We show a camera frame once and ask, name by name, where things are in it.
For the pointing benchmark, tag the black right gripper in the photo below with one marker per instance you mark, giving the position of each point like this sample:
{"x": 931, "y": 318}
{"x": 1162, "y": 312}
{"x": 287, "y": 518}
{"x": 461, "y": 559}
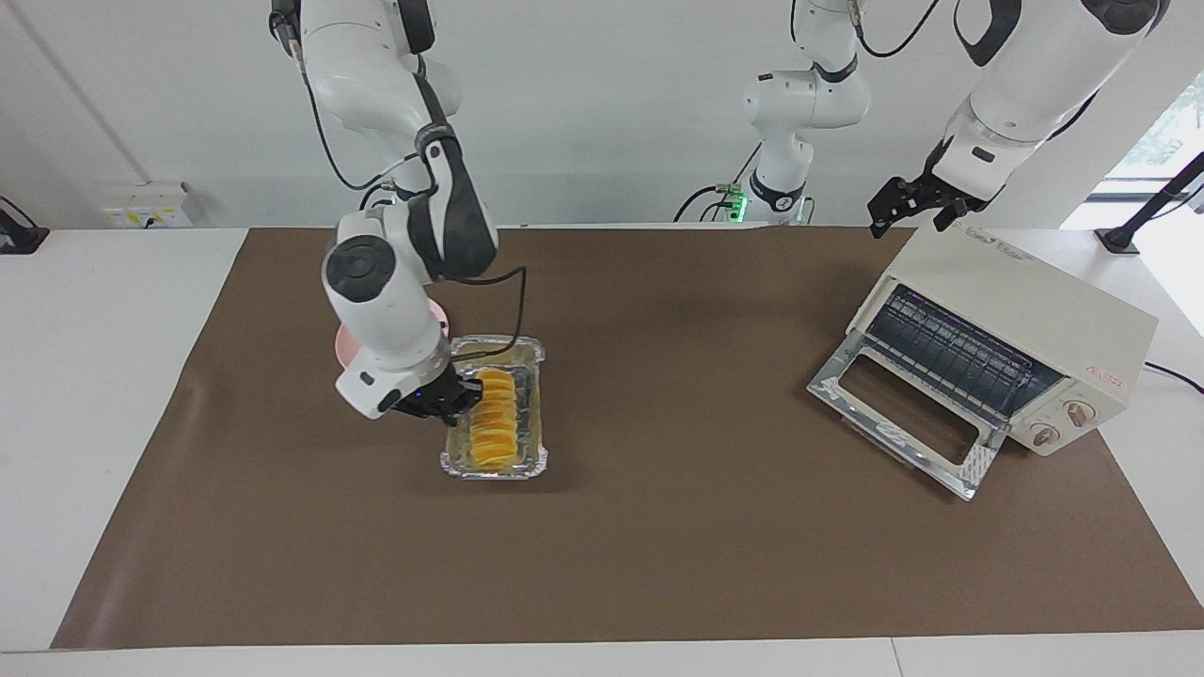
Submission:
{"x": 428, "y": 400}

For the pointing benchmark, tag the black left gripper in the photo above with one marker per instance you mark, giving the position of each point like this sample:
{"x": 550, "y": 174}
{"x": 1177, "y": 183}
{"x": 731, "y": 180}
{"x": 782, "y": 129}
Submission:
{"x": 936, "y": 193}

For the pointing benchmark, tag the sliced golden bread loaf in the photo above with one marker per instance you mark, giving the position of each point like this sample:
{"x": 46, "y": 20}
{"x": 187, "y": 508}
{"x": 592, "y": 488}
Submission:
{"x": 494, "y": 442}

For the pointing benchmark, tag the aluminium foil tray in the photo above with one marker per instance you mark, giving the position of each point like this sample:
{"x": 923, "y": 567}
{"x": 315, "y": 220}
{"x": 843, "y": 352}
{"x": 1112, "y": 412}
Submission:
{"x": 531, "y": 442}

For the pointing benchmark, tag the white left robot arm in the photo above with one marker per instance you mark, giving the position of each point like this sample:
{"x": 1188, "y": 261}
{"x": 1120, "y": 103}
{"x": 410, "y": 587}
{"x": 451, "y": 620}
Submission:
{"x": 1044, "y": 85}

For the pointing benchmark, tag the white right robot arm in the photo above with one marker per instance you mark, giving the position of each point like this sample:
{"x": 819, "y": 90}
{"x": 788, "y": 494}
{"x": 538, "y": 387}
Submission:
{"x": 376, "y": 291}

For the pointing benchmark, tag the cream toaster oven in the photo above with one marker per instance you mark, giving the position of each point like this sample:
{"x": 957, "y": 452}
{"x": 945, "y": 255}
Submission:
{"x": 1025, "y": 291}

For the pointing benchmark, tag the cream oven control knob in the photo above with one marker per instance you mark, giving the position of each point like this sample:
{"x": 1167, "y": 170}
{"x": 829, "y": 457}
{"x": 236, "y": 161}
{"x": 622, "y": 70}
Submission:
{"x": 1080, "y": 412}
{"x": 1046, "y": 434}

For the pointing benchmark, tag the glass oven door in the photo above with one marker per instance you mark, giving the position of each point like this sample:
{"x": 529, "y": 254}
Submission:
{"x": 978, "y": 465}

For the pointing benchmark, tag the pink round plate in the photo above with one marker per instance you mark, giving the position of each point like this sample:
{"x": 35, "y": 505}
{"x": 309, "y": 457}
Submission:
{"x": 344, "y": 350}

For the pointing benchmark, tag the brown table mat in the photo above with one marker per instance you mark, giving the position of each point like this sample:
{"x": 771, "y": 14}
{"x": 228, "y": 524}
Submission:
{"x": 658, "y": 545}

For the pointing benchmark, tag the black table clamp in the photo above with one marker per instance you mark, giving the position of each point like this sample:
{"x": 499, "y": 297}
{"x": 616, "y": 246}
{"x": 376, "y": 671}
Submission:
{"x": 19, "y": 237}

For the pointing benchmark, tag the black camera stand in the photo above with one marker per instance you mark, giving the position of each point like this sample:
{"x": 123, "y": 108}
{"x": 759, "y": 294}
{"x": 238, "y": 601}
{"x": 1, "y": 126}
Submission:
{"x": 1152, "y": 202}

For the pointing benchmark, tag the white wall power outlet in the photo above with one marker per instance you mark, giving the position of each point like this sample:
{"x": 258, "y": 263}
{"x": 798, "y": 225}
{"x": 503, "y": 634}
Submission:
{"x": 150, "y": 212}

